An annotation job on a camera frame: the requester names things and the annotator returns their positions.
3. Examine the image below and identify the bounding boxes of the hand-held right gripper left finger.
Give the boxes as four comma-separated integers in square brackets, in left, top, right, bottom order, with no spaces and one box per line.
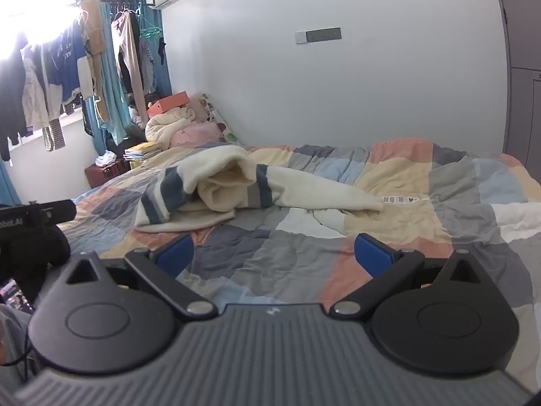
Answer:
[63,233,219,322]

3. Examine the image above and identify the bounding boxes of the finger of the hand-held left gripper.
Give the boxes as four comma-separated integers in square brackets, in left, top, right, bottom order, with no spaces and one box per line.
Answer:
[25,200,77,223]

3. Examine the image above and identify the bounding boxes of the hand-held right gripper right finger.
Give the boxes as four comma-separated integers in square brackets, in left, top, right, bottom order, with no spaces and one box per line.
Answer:
[326,232,486,320]

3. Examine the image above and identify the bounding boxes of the cream striped sweater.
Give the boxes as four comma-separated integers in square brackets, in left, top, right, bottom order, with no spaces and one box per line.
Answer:
[134,144,384,234]

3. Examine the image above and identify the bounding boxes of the row of hanging clothes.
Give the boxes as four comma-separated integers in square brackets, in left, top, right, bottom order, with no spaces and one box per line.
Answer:
[0,0,167,161]

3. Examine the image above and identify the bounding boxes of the green clothes hanger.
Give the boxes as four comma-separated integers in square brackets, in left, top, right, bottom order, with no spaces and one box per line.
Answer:
[139,13,164,40]

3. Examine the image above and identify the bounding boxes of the red-brown trunk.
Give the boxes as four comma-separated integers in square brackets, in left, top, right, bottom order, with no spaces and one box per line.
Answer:
[85,158,132,189]

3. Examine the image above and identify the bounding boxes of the person's grey clothing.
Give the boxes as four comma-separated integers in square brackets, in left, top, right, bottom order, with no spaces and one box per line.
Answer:
[0,304,33,390]

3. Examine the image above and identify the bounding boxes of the patchwork quilt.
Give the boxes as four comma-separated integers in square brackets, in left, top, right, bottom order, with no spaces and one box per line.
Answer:
[57,137,541,394]

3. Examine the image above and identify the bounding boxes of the stack of books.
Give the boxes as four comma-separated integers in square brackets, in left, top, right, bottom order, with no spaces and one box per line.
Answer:
[124,141,164,162]

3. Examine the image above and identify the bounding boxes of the pink pillow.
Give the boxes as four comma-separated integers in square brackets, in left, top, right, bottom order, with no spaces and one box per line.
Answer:
[171,122,226,149]

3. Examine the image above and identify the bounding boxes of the rolled cream duvet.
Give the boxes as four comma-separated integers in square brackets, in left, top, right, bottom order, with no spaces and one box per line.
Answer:
[146,107,197,147]

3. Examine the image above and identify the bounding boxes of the white dotted pillow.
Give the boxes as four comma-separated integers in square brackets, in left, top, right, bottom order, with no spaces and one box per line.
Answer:
[202,94,242,146]

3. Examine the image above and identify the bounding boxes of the beige plush toy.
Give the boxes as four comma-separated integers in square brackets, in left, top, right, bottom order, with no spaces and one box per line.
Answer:
[188,98,212,124]

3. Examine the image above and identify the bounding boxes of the orange shoe box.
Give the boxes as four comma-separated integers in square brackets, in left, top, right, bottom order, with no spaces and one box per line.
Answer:
[147,91,189,121]

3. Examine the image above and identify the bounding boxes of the grey door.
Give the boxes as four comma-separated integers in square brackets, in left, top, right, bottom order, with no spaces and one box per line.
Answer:
[492,0,541,204]

